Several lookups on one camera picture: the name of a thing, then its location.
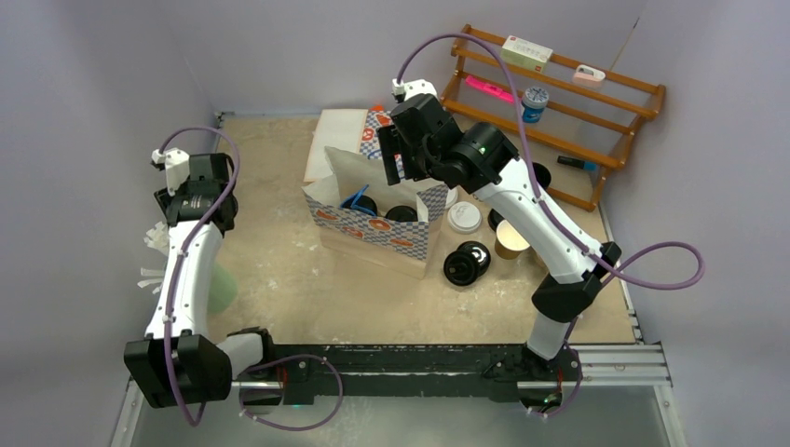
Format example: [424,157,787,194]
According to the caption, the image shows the blue white jar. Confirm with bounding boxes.
[521,86,550,124]

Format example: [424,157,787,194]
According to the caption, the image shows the checkered paper bag blue handles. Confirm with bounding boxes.
[303,146,449,279]

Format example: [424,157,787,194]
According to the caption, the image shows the white green box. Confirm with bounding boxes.
[499,35,553,73]

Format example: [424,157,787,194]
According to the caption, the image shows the pink highlighter pen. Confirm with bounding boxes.
[464,75,514,103]

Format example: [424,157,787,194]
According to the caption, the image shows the white pink small device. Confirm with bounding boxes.
[571,64,606,89]

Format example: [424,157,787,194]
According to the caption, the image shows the wooden shelf rack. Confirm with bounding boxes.
[440,37,666,211]

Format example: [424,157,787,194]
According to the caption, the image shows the white cup lid far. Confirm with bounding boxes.
[444,188,458,210]

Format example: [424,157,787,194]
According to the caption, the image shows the white cup lid near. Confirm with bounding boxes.
[447,201,483,235]

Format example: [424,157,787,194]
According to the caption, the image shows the black blue marker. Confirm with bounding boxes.
[556,156,597,171]

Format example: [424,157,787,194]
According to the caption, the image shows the black aluminium base frame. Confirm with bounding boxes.
[129,342,674,412]

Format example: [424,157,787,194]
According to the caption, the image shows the black lid stack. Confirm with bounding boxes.
[458,240,491,276]
[443,251,480,287]

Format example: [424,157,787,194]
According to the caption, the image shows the white cup lid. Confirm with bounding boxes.
[447,201,483,235]
[444,188,458,210]

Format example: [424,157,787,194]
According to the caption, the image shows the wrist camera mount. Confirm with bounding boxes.
[391,78,438,103]
[151,148,190,196]

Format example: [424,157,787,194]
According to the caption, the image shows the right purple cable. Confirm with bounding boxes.
[394,32,707,421]

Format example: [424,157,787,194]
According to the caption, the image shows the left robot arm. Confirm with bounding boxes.
[124,148,278,408]

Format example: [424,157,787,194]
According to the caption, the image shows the dark paper cup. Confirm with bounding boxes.
[532,162,552,190]

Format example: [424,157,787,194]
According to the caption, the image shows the stack of flat paper bags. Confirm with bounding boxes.
[303,105,391,183]

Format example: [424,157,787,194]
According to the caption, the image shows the brown paper cup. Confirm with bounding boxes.
[495,220,530,260]

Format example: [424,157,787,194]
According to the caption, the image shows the black lids by cups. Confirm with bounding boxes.
[487,210,504,232]

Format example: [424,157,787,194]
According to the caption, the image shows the white straws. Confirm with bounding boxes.
[137,222,170,295]

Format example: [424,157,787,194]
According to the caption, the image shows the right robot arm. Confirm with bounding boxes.
[377,93,621,379]

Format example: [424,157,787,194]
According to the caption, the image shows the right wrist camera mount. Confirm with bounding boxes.
[391,78,438,103]

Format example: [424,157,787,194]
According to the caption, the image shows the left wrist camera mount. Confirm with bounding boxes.
[151,148,190,196]

